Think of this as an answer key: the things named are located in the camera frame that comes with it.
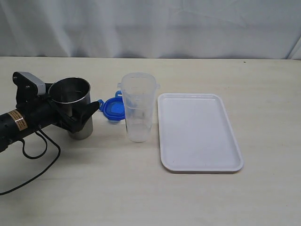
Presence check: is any clear plastic tall container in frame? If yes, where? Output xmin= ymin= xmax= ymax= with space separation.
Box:
xmin=118 ymin=72 xmax=160 ymax=143

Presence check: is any white rectangular plastic tray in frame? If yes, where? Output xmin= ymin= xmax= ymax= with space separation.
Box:
xmin=158 ymin=93 xmax=244 ymax=173

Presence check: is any blue plastic container lid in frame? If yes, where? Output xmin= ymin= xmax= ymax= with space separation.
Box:
xmin=98 ymin=90 xmax=125 ymax=123

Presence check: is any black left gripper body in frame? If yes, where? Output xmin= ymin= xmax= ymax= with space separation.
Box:
xmin=12 ymin=72 xmax=79 ymax=132

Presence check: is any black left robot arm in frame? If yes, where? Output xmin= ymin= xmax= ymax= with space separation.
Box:
xmin=0 ymin=72 xmax=99 ymax=151

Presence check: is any stainless steel tumbler cup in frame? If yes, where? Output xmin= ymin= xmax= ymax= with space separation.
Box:
xmin=48 ymin=77 xmax=94 ymax=140

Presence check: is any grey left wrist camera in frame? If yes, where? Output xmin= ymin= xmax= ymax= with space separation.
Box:
xmin=19 ymin=72 xmax=46 ymax=95

